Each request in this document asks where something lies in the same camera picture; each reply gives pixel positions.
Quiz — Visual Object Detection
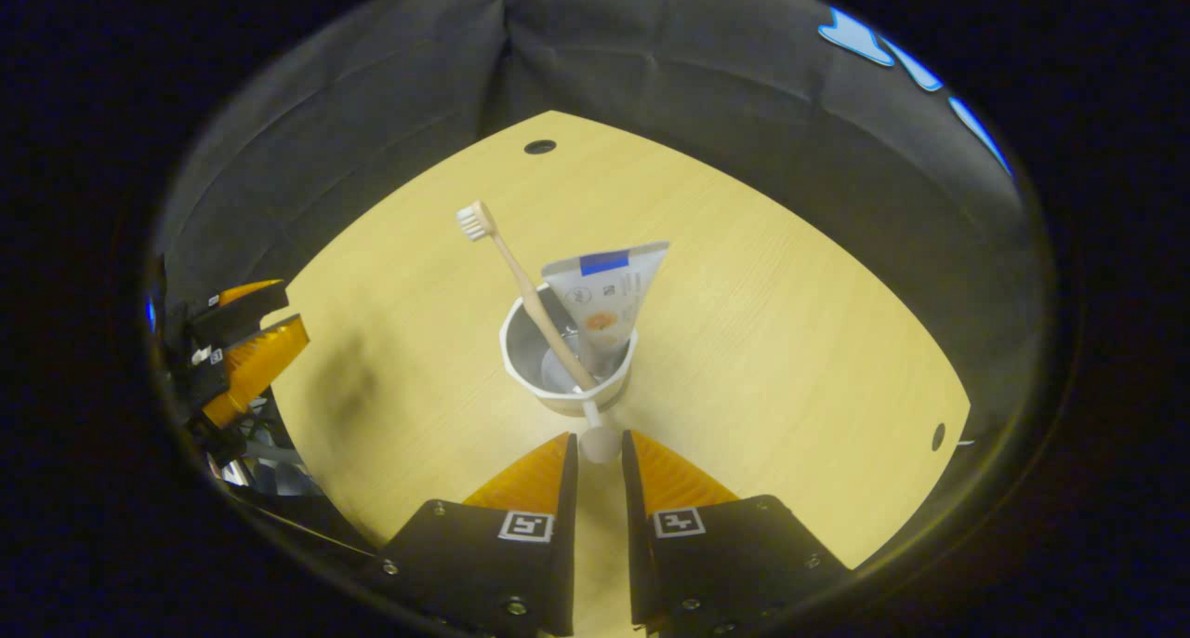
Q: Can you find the white toothpaste tube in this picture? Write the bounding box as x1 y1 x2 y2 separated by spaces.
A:
541 241 670 379

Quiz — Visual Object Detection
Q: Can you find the grey metal frame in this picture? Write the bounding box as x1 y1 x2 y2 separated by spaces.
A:
209 415 314 499

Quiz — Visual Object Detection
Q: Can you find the beige wooden toothbrush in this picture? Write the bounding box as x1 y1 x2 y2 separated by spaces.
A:
456 201 598 392

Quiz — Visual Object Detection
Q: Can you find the white cup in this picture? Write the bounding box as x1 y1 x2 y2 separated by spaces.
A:
499 285 641 464

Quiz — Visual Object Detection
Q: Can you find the light wooden desktop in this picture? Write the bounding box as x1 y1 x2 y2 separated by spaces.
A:
265 110 972 638

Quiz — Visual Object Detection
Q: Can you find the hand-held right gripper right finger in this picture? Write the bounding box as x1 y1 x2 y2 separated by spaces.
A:
621 429 852 634

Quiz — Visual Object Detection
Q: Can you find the black backdrop cloth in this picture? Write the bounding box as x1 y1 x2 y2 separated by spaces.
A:
153 0 1047 453

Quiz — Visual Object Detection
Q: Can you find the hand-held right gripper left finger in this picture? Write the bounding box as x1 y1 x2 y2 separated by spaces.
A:
379 432 579 637

